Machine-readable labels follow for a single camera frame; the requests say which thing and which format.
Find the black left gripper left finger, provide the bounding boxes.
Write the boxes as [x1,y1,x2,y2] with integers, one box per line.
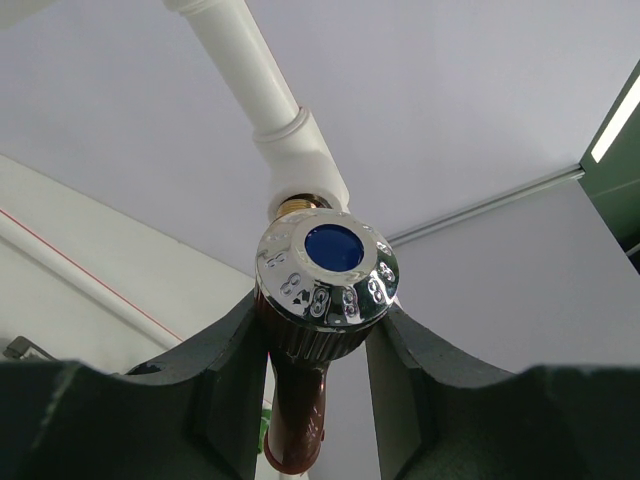
[1,295,267,479]

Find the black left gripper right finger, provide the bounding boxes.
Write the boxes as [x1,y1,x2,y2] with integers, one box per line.
[366,307,639,479]

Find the white PVC pipe frame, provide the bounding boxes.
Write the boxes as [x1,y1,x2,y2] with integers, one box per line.
[1,1,348,370]

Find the grey metal long-spout faucet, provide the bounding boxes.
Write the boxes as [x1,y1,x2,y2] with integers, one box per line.
[2,336,55,361]

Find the aluminium enclosure frame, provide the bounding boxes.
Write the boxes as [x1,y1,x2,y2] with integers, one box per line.
[390,66,639,268]

